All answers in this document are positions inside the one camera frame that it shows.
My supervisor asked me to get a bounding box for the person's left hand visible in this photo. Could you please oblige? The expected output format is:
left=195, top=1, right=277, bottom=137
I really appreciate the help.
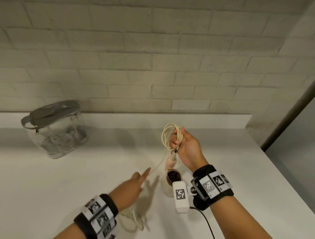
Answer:
left=108, top=167, right=152, bottom=213

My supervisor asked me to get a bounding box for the person's right hand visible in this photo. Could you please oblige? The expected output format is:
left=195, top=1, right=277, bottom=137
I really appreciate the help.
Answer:
left=169, top=127, right=209, bottom=176

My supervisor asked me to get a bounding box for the cream hair dryer cable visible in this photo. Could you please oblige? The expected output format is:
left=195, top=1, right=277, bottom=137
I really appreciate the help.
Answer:
left=120, top=123, right=185, bottom=232

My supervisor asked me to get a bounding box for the person's right forearm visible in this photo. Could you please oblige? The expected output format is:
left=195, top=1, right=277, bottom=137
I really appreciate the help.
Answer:
left=209, top=195, right=290, bottom=239

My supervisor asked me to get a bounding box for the person's left forearm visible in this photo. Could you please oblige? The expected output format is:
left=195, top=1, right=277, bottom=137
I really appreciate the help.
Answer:
left=52, top=221, right=99, bottom=239

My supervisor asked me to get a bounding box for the pink cream hair dryer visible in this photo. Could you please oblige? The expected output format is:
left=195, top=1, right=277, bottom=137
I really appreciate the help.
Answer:
left=161, top=151, right=184, bottom=198

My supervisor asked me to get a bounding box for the black left wristband with markers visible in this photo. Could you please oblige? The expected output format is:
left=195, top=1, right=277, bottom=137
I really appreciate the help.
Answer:
left=74, top=194, right=119, bottom=239

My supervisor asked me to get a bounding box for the black wristband with markers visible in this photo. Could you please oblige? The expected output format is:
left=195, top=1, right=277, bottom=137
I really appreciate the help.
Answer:
left=191, top=164, right=234, bottom=211
left=74, top=194, right=119, bottom=239

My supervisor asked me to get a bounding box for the black right wristband with markers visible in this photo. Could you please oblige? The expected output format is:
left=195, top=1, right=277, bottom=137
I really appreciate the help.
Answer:
left=191, top=164, right=234, bottom=211

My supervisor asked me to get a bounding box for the clear pouch with grey top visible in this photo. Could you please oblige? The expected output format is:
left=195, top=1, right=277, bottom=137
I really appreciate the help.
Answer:
left=21, top=100, right=89, bottom=159

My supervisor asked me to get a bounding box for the black cable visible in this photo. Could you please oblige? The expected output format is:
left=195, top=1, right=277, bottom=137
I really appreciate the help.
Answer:
left=189, top=207, right=217, bottom=239

